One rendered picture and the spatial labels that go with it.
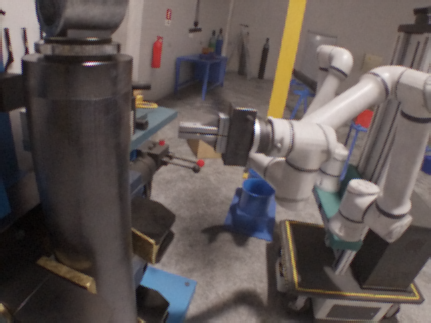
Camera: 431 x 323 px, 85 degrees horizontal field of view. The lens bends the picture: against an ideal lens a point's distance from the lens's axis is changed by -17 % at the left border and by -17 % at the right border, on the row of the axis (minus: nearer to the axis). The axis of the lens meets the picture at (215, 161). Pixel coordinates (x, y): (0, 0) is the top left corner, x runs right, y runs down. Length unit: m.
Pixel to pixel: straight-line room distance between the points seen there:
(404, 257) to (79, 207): 1.64
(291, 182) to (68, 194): 0.48
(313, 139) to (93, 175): 0.46
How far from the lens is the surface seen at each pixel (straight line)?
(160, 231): 0.81
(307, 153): 0.63
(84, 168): 0.53
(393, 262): 1.79
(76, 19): 0.51
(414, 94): 1.00
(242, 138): 0.58
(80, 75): 0.48
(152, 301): 1.22
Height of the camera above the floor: 1.54
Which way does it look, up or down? 26 degrees down
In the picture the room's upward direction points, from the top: 9 degrees clockwise
